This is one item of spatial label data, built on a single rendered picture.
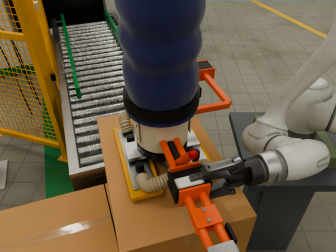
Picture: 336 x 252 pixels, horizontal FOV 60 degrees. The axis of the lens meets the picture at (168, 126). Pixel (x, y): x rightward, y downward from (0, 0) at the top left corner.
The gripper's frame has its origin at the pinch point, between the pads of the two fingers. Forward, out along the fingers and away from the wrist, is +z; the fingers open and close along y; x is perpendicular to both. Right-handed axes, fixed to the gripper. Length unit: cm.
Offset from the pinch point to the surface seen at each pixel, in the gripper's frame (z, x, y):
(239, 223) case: -14.4, -5.1, 15.1
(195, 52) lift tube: -7.0, 17.2, -28.1
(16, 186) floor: 83, 119, 108
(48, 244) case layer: 47, 30, 54
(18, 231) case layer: 59, 40, 54
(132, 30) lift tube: 7.4, 20.2, -34.1
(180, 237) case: 3.4, -4.8, 14.2
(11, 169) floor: 88, 138, 108
